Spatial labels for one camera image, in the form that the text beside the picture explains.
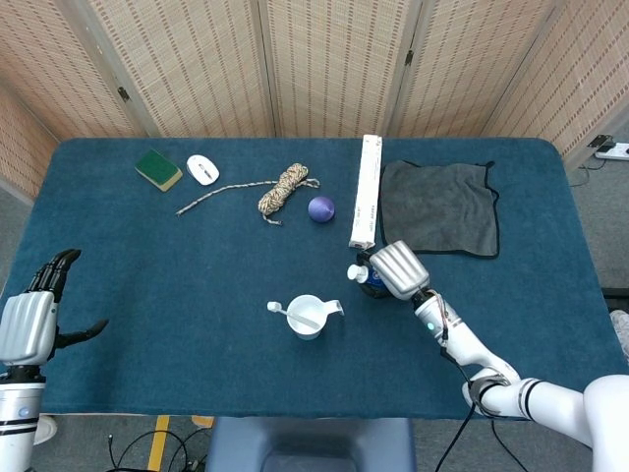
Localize bamboo folding screen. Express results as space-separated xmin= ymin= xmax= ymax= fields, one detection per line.
xmin=0 ymin=0 xmax=629 ymax=201

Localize thin black floor cable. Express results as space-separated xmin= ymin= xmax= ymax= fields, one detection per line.
xmin=489 ymin=420 xmax=530 ymax=472

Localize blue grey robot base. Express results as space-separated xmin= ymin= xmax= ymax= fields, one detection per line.
xmin=204 ymin=416 xmax=418 ymax=472

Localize green yellow sponge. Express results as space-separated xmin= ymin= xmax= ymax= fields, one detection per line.
xmin=134 ymin=148 xmax=184 ymax=193

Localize white round floor disc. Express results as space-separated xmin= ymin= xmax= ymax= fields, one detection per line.
xmin=33 ymin=415 xmax=59 ymax=446

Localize white computer mouse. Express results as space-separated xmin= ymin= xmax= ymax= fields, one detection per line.
xmin=186 ymin=153 xmax=221 ymax=187

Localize long white carton box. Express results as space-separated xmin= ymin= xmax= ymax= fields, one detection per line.
xmin=347 ymin=133 xmax=384 ymax=251

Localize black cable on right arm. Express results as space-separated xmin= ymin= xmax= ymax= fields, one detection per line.
xmin=434 ymin=326 xmax=481 ymax=472

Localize grey towel with black edge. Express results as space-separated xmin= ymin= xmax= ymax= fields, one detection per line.
xmin=378 ymin=158 xmax=501 ymax=260

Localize purple ball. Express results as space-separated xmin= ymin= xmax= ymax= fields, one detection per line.
xmin=307 ymin=195 xmax=337 ymax=225

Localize white power strip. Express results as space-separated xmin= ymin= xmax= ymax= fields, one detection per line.
xmin=595 ymin=142 xmax=629 ymax=162

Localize grey white shoe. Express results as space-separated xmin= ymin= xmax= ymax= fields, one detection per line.
xmin=608 ymin=309 xmax=629 ymax=365

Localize black power strip cable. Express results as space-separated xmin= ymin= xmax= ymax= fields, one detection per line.
xmin=569 ymin=159 xmax=608 ymax=188

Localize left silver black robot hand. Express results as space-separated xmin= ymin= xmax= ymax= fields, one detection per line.
xmin=0 ymin=248 xmax=110 ymax=368

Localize beige braided rope bundle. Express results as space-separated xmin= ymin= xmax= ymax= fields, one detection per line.
xmin=175 ymin=162 xmax=321 ymax=227

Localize black floor cable tangle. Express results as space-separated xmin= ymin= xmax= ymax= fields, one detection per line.
xmin=106 ymin=426 xmax=210 ymax=472

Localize blue tablecloth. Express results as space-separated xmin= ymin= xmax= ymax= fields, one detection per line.
xmin=0 ymin=137 xmax=613 ymax=423

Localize white cup with handle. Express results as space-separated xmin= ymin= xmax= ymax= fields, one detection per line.
xmin=286 ymin=293 xmax=345 ymax=341

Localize white toothbrush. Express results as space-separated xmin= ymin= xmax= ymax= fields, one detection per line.
xmin=266 ymin=301 xmax=325 ymax=331

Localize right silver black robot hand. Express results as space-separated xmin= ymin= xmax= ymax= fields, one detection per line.
xmin=354 ymin=239 xmax=431 ymax=302

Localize blue white toothpaste tube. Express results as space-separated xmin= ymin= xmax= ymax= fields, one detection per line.
xmin=346 ymin=264 xmax=389 ymax=296

